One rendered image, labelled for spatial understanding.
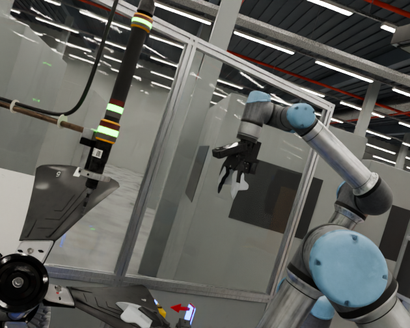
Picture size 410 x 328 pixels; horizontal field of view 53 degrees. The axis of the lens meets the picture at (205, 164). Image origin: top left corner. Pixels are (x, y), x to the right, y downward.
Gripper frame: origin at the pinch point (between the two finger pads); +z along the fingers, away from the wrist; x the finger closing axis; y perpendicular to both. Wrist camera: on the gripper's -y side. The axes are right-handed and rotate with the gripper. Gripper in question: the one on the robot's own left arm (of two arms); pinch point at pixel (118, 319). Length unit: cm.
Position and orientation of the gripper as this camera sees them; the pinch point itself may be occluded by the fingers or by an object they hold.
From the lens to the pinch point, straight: 95.5
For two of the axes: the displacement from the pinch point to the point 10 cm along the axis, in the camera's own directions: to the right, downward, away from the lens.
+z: -8.8, -2.7, 4.0
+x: -2.6, 9.6, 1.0
